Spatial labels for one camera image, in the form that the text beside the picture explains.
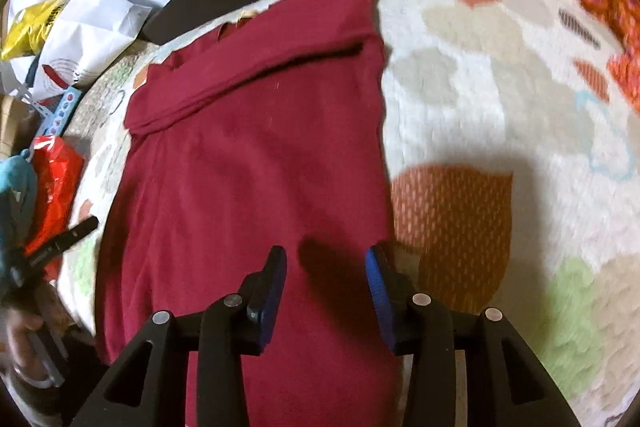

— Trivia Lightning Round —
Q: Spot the person's left hand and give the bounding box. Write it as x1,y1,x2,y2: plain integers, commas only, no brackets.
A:
0,277,66,388

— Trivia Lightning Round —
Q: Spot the blue patterned box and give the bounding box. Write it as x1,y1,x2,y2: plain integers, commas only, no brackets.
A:
35,87,83,142

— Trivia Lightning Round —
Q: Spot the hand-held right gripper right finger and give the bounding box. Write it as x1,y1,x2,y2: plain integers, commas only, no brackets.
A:
365,245,571,427

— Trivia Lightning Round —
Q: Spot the yellow packet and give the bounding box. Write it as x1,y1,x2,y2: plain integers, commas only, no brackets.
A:
1,0,71,60

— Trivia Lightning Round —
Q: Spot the white plastic bag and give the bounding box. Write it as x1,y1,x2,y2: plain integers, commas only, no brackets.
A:
0,0,153,100

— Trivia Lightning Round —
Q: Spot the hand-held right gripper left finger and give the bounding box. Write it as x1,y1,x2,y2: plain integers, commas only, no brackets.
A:
70,245,288,427

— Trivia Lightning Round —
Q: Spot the patchwork quilted blanket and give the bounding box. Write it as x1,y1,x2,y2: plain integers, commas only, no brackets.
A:
55,0,640,427

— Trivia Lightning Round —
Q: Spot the maroon shirt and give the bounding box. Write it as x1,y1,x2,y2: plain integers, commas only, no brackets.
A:
94,0,404,427

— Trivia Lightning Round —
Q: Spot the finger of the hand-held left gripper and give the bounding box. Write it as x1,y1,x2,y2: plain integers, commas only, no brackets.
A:
20,216,100,278

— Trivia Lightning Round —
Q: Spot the red snack packet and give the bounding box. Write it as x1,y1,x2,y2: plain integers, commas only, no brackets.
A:
22,136,85,280

